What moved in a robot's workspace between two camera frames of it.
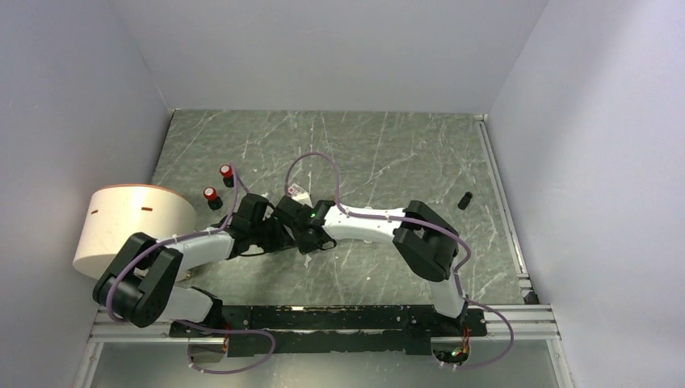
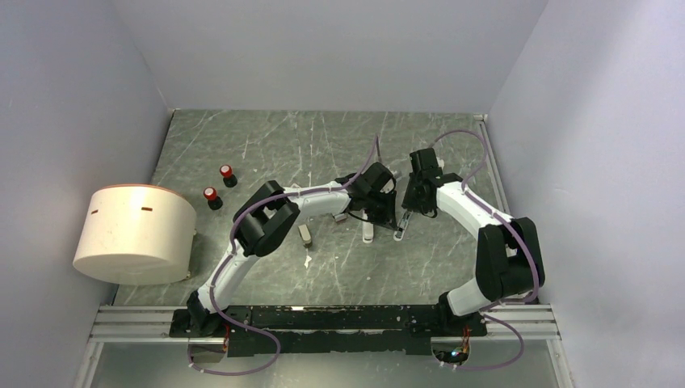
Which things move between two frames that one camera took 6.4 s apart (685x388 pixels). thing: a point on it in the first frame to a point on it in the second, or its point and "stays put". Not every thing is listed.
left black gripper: x=281 y=239 to x=388 y=218
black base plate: x=351 y=329 stays put
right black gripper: x=304 y=247 to x=409 y=203
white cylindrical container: x=117 y=212 stays put
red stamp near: x=214 y=201 stays put
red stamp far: x=226 y=171 stays put
